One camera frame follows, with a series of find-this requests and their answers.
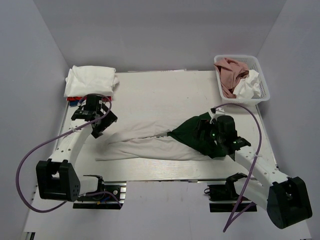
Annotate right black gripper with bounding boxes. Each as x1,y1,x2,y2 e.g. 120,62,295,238
191,118,225,143

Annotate white green Charlie Brown t-shirt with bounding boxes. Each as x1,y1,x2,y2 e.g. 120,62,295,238
94,112,227,162

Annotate pink t-shirt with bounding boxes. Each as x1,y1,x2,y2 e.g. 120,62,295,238
214,57,249,99

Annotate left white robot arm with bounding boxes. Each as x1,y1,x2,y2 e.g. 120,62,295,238
36,94,118,202

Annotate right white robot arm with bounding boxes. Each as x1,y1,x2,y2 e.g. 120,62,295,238
195,115,313,229

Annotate folded blue t-shirt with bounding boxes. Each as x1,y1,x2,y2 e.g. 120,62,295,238
69,100,83,107

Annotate folded red t-shirt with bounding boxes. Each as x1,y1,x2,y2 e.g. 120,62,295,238
66,96,86,102

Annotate folded white t-shirt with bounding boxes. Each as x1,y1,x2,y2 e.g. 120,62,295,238
64,65,120,98

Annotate white plastic laundry basket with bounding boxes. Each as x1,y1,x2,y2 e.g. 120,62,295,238
214,54,270,106

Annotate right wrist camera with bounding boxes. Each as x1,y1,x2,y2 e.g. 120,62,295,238
208,107,226,124

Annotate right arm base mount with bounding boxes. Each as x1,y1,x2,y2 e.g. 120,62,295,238
203,183,258,213

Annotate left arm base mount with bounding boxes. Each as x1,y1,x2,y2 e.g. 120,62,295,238
72,182,127,210

